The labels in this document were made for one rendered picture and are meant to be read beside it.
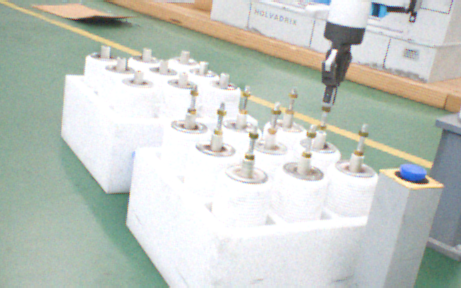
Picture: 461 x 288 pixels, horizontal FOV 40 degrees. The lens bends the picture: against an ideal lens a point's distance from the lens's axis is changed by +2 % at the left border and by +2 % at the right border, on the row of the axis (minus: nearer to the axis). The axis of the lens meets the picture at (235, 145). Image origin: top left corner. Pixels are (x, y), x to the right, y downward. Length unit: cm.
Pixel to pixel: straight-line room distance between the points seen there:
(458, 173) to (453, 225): 12
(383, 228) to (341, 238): 13
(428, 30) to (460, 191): 179
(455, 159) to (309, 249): 53
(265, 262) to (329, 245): 13
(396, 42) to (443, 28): 22
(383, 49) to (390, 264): 231
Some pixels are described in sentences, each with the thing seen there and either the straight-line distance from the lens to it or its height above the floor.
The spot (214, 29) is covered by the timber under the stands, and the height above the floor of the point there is 4.
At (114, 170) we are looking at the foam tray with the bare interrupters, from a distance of 148.
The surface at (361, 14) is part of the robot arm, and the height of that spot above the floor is 52.
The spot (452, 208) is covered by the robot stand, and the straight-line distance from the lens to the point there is 155.
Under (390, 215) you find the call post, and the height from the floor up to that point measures 26.
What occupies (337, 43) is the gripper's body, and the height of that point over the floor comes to 47.
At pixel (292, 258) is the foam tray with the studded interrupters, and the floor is 13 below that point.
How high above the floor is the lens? 64
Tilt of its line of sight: 19 degrees down
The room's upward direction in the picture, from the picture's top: 10 degrees clockwise
